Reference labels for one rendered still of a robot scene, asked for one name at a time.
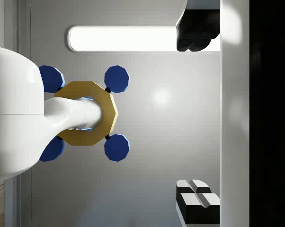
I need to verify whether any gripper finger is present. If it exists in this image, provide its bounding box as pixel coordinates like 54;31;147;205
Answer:
175;8;221;52
175;179;221;226

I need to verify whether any drone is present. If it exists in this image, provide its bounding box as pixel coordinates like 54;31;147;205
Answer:
38;65;131;163

